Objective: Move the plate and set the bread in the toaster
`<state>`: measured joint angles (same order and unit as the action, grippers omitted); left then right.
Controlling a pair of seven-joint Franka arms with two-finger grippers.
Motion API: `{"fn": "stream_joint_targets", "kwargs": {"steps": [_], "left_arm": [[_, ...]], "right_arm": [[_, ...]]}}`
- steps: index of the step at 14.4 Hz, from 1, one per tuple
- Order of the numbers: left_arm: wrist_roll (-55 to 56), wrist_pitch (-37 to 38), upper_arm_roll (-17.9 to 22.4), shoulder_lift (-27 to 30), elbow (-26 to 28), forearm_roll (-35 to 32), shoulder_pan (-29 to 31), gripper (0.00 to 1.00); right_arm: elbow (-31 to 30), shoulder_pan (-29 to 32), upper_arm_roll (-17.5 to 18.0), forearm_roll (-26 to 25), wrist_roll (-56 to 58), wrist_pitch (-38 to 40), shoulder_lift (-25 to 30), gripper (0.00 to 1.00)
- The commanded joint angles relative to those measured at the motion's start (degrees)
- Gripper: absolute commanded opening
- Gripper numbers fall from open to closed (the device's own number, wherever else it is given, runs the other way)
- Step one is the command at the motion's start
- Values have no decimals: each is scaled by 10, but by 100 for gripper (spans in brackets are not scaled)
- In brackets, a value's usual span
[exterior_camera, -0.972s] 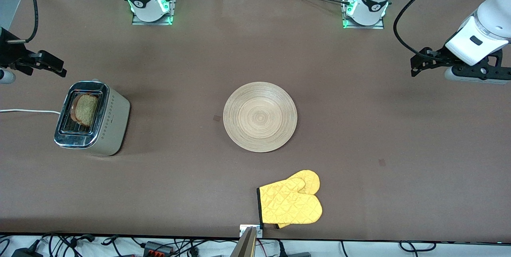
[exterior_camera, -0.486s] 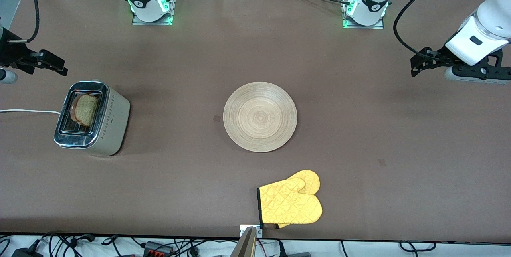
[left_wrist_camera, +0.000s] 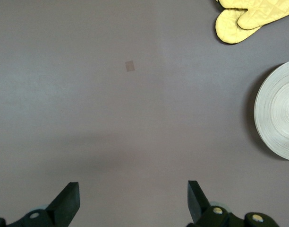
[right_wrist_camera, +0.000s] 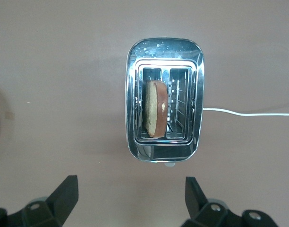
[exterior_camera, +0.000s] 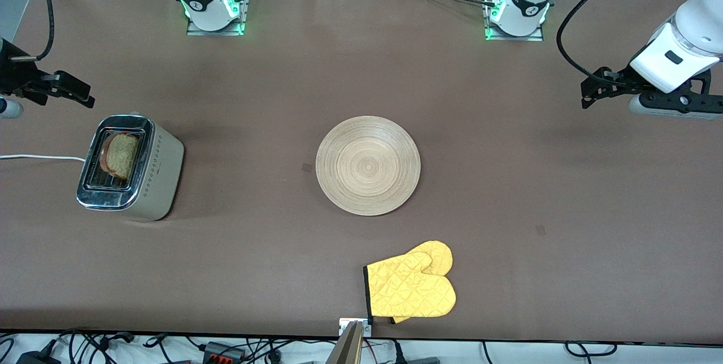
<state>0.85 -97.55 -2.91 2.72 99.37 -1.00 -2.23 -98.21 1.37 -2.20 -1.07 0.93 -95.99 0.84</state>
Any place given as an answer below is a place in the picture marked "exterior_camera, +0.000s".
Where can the brown bread slice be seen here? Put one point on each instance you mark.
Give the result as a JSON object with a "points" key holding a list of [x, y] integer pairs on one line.
{"points": [[121, 156]]}

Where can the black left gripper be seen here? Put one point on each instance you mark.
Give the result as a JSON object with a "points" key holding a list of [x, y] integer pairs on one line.
{"points": [[622, 78]]}

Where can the silver metal bracket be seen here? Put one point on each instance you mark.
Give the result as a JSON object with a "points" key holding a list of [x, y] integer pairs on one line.
{"points": [[344, 324]]}

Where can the aluminium profile bar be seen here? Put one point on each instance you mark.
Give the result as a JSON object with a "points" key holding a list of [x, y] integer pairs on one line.
{"points": [[347, 350]]}

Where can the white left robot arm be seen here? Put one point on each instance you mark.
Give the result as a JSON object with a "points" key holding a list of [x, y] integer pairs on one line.
{"points": [[697, 25]]}

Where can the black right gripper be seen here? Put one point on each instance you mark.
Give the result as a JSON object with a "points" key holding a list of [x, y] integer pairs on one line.
{"points": [[12, 74]]}

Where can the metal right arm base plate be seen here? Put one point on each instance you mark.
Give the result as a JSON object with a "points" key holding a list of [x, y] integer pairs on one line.
{"points": [[195, 31]]}

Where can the yellow quilted oven mitt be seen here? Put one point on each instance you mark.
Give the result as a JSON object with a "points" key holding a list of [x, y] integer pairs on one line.
{"points": [[412, 290], [438, 254]]}

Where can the chrome and beige toaster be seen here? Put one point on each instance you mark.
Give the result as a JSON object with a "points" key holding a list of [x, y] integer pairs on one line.
{"points": [[161, 177]]}

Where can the black power adapter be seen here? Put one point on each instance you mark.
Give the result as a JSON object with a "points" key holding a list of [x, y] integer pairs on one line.
{"points": [[36, 359]]}

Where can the round wooden plate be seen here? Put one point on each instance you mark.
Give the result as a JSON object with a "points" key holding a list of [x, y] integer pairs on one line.
{"points": [[367, 166]]}

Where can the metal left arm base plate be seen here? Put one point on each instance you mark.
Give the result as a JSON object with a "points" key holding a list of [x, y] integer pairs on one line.
{"points": [[536, 38]]}

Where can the black box with red connectors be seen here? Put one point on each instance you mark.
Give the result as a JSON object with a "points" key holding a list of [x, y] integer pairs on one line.
{"points": [[223, 352]]}

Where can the grey box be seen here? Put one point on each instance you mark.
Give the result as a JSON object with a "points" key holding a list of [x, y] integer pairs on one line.
{"points": [[423, 360]]}

